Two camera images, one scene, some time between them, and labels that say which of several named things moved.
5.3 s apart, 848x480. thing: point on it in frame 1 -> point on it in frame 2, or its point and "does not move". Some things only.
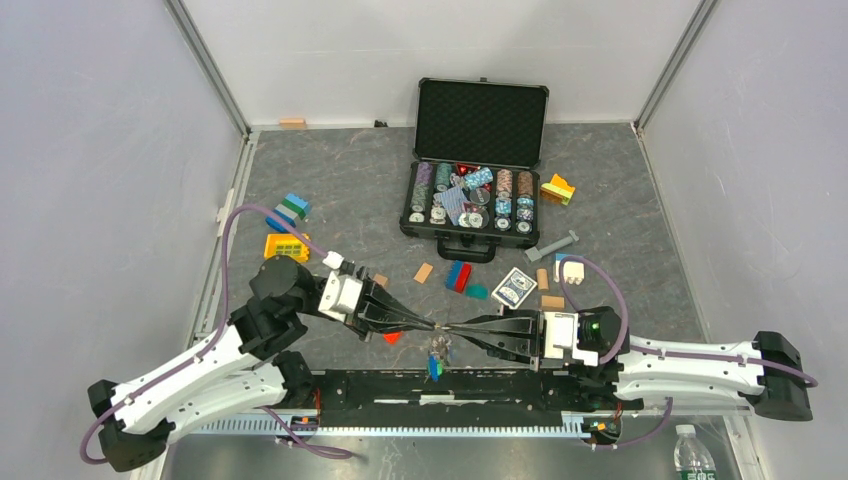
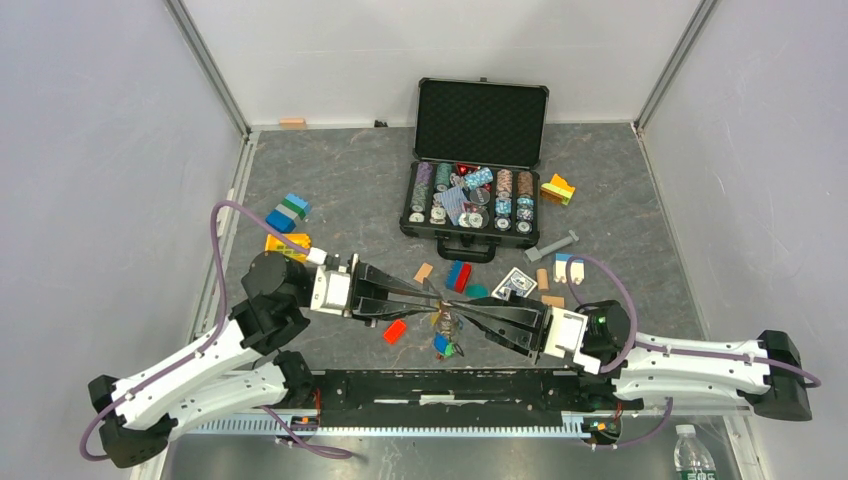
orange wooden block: [552, 301] does not move
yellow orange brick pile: [557, 190] does not move
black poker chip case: [472, 185] does not move
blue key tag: [435, 367] -> [440, 342]
